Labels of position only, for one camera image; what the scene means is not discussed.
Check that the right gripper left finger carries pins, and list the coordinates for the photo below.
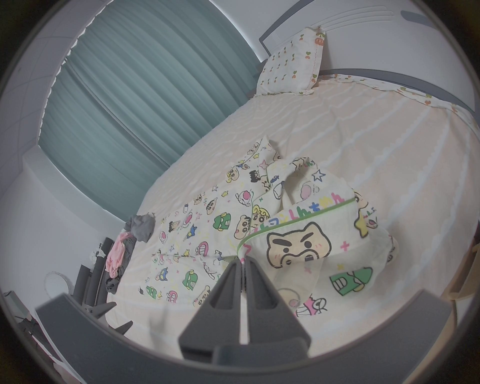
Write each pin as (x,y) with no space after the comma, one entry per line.
(221,318)

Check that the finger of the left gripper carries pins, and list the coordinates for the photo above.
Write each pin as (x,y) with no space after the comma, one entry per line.
(123,327)
(98,309)

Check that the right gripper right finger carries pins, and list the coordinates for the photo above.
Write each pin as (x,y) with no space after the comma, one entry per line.
(266,315)

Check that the white printed pyjama top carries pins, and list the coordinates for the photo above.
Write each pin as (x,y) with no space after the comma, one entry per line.
(292,243)

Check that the bed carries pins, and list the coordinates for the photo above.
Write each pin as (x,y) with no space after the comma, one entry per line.
(375,150)

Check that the black chest of drawers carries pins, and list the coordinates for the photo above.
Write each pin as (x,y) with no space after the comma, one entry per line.
(92,277)

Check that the dark grey garment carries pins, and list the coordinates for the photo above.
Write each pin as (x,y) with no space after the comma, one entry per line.
(125,262)

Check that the pink garment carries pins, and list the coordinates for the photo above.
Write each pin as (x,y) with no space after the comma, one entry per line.
(117,253)

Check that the blue-green curtain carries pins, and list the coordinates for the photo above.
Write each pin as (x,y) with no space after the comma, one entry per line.
(142,97)

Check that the white printed pillow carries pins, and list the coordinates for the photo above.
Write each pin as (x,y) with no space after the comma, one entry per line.
(290,63)

